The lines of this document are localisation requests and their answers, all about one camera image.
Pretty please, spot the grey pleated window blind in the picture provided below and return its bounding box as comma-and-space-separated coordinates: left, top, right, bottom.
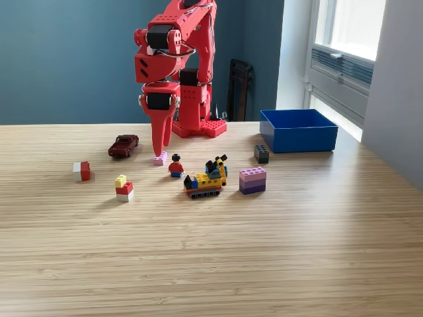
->
310, 46, 375, 87

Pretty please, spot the red over white brick stack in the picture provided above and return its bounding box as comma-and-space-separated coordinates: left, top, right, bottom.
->
115, 182, 135, 203

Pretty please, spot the red and white square brick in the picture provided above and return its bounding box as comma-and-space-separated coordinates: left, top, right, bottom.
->
72, 161, 91, 182

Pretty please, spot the blue plastic bin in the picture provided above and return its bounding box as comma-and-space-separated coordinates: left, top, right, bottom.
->
259, 108, 339, 154

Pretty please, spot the toy figure red shirt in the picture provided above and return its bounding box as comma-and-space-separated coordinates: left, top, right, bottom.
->
168, 153, 185, 179

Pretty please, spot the pink and purple brick stack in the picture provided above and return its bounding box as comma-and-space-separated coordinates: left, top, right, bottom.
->
239, 167, 267, 195

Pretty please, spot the white window frame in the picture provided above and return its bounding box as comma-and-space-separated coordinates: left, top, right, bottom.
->
305, 0, 387, 143

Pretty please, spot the black cable bundle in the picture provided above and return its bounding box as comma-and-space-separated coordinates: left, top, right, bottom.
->
210, 102, 229, 122

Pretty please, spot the black brick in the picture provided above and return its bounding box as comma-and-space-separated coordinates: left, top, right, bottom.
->
254, 144, 270, 165

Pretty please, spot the dark red toy car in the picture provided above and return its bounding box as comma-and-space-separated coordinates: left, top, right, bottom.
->
108, 134, 140, 159

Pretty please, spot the yellow toy digger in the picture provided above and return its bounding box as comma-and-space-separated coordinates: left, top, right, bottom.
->
183, 153, 229, 201

